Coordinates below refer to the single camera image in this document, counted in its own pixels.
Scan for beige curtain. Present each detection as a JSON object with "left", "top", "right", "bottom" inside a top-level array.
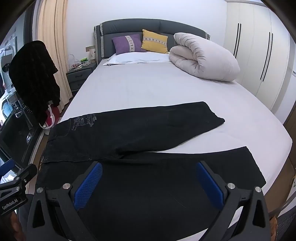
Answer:
[{"left": 37, "top": 0, "right": 73, "bottom": 107}]

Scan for grey nightstand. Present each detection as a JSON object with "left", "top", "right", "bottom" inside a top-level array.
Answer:
[{"left": 66, "top": 62, "right": 97, "bottom": 92}]

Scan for purple cushion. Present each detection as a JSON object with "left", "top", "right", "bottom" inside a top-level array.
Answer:
[{"left": 112, "top": 34, "right": 147, "bottom": 55}]

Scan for red bag with white strap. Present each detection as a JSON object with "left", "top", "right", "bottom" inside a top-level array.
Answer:
[{"left": 39, "top": 104, "right": 62, "bottom": 130}]

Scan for yellow cushion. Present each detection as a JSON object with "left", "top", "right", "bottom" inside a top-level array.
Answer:
[{"left": 141, "top": 29, "right": 169, "bottom": 54}]

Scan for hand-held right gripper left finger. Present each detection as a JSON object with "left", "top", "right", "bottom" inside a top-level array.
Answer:
[{"left": 26, "top": 161, "right": 103, "bottom": 241}]

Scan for grey padded headboard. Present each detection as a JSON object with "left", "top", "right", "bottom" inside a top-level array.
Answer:
[{"left": 94, "top": 19, "right": 211, "bottom": 65}]

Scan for black pants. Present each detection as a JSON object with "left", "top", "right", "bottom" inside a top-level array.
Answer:
[{"left": 35, "top": 101, "right": 266, "bottom": 241}]

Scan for white wardrobe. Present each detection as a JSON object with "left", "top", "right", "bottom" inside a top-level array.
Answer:
[{"left": 223, "top": 0, "right": 296, "bottom": 126}]

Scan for white pillow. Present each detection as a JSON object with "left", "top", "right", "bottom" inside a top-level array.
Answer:
[{"left": 103, "top": 52, "right": 173, "bottom": 66}]

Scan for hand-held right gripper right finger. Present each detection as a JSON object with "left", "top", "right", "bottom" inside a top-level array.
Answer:
[{"left": 195, "top": 161, "right": 271, "bottom": 241}]

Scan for glass sliding door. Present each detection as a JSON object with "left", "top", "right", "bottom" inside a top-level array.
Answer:
[{"left": 0, "top": 14, "right": 45, "bottom": 186}]

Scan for bed with white sheet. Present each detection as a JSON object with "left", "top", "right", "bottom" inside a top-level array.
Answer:
[{"left": 57, "top": 52, "right": 294, "bottom": 232}]

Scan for black mesh chair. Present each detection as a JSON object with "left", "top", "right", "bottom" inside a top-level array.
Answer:
[{"left": 275, "top": 204, "right": 296, "bottom": 241}]

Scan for black hanging jacket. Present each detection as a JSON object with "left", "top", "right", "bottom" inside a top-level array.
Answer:
[{"left": 9, "top": 40, "right": 61, "bottom": 126}]

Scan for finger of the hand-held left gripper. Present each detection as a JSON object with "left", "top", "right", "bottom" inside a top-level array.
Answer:
[{"left": 0, "top": 159, "right": 37, "bottom": 186}]

